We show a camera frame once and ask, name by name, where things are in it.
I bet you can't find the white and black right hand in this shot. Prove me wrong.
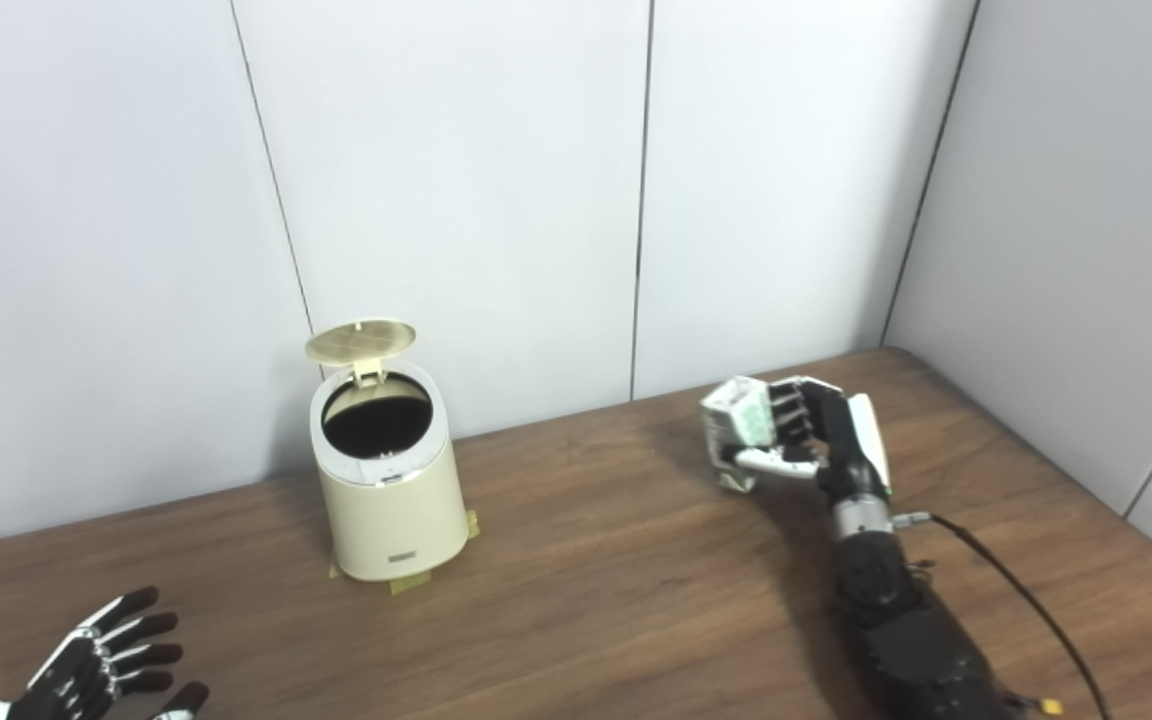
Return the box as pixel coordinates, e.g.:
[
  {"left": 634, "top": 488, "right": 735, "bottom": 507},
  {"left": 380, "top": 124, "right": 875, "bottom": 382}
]
[{"left": 731, "top": 376, "right": 892, "bottom": 506}]

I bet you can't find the white and black left hand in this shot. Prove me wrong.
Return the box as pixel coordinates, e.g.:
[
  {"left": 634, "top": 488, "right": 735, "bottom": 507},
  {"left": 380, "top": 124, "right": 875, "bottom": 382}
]
[{"left": 0, "top": 586, "right": 210, "bottom": 720}]

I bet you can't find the white and green milk carton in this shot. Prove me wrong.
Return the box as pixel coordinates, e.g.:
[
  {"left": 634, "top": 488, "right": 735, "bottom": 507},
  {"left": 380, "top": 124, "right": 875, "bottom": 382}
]
[{"left": 701, "top": 376, "right": 777, "bottom": 493}]

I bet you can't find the cream-colored round bin lid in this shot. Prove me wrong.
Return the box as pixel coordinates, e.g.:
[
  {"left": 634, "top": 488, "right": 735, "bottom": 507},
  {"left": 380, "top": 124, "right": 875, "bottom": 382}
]
[{"left": 305, "top": 319, "right": 417, "bottom": 387}]

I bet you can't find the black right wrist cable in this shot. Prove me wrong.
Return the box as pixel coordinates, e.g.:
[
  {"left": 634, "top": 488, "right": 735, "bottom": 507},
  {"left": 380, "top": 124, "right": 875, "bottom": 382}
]
[{"left": 894, "top": 512, "right": 1112, "bottom": 720}]

